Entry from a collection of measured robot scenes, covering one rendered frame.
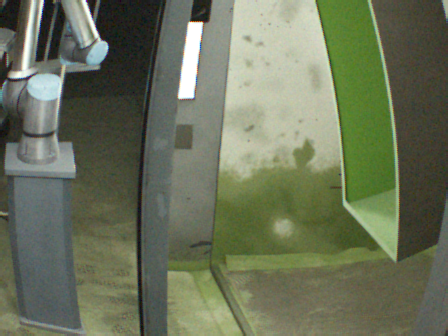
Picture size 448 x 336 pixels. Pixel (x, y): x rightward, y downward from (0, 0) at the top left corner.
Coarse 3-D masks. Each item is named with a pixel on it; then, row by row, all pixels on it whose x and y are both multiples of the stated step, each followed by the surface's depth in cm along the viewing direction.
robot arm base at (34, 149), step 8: (24, 136) 349; (32, 136) 347; (40, 136) 347; (48, 136) 349; (24, 144) 349; (32, 144) 347; (40, 144) 348; (48, 144) 349; (56, 144) 354; (24, 152) 350; (32, 152) 347; (40, 152) 348; (48, 152) 349; (56, 152) 353; (24, 160) 348; (32, 160) 347; (40, 160) 348; (48, 160) 350; (56, 160) 354
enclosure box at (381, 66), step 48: (336, 0) 371; (384, 0) 311; (432, 0) 316; (336, 48) 377; (384, 48) 316; (432, 48) 321; (336, 96) 382; (384, 96) 388; (432, 96) 326; (384, 144) 393; (432, 144) 331; (384, 192) 399; (432, 192) 337; (384, 240) 360; (432, 240) 344
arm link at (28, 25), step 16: (32, 0) 342; (32, 16) 346; (16, 32) 350; (32, 32) 349; (16, 48) 351; (32, 48) 352; (16, 64) 353; (32, 64) 356; (16, 80) 353; (0, 96) 363; (16, 96) 353; (16, 112) 355
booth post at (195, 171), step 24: (216, 0) 418; (216, 24) 421; (216, 48) 425; (216, 72) 428; (216, 96) 431; (192, 120) 432; (216, 120) 434; (192, 144) 435; (216, 144) 436; (192, 168) 437; (216, 168) 439; (192, 192) 440; (216, 192) 442; (192, 216) 443; (192, 240) 446; (168, 264) 447; (192, 264) 449
